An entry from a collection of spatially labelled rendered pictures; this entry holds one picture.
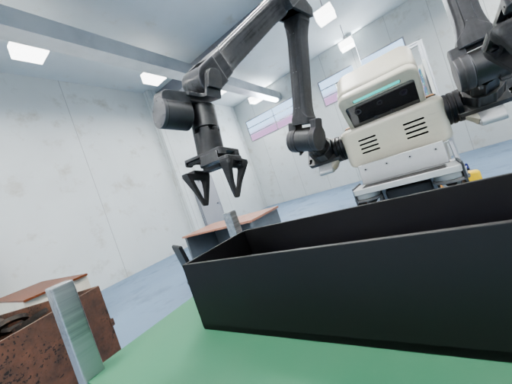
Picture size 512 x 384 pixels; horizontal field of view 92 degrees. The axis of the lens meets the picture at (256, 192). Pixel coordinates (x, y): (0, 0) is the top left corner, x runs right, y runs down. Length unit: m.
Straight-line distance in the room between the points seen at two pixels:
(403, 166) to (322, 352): 0.61
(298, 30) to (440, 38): 10.21
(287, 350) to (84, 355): 0.31
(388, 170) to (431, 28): 10.33
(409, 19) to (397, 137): 10.42
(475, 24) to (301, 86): 0.39
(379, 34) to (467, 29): 10.43
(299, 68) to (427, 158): 0.44
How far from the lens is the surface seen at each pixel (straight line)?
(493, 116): 0.85
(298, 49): 0.84
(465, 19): 0.78
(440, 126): 0.84
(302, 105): 0.80
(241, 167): 0.50
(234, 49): 0.63
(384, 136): 0.84
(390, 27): 11.20
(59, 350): 2.18
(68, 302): 0.50
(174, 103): 0.50
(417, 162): 0.82
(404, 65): 0.79
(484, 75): 0.75
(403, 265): 0.26
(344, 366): 0.31
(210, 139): 0.51
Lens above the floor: 1.14
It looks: 1 degrees down
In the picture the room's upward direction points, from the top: 19 degrees counter-clockwise
